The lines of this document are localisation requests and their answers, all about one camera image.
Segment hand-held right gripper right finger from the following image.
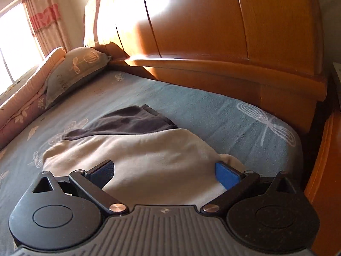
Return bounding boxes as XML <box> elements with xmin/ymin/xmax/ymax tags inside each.
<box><xmin>201</xmin><ymin>161</ymin><xmax>297</xmax><ymax>215</ymax></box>

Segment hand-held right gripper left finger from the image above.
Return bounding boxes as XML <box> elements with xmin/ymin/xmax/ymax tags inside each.
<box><xmin>32</xmin><ymin>159</ymin><xmax>128</xmax><ymax>216</ymax></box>

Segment white sweatshirt with dark sleeves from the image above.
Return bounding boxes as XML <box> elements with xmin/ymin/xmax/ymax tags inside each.
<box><xmin>43</xmin><ymin>104</ymin><xmax>247</xmax><ymax>209</ymax></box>

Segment blue-grey floral bed sheet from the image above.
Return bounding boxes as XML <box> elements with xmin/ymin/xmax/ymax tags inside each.
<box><xmin>0</xmin><ymin>69</ymin><xmax>305</xmax><ymax>252</ymax></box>

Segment wooden nightstand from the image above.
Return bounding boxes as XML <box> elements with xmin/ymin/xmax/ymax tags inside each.
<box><xmin>304</xmin><ymin>111</ymin><xmax>341</xmax><ymax>256</ymax></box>

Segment folded pink floral quilt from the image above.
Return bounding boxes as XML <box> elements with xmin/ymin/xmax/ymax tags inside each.
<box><xmin>0</xmin><ymin>47</ymin><xmax>68</xmax><ymax>150</ymax></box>

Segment grey-green flower print pillow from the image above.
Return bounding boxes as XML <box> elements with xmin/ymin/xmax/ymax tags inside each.
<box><xmin>44</xmin><ymin>47</ymin><xmax>112</xmax><ymax>109</ymax></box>

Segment wooden headboard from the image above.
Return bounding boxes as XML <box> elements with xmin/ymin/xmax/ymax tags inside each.
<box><xmin>84</xmin><ymin>0</ymin><xmax>329</xmax><ymax>134</ymax></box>

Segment pink striped curtain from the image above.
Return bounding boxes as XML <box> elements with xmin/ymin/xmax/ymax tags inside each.
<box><xmin>19</xmin><ymin>0</ymin><xmax>90</xmax><ymax>57</ymax></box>

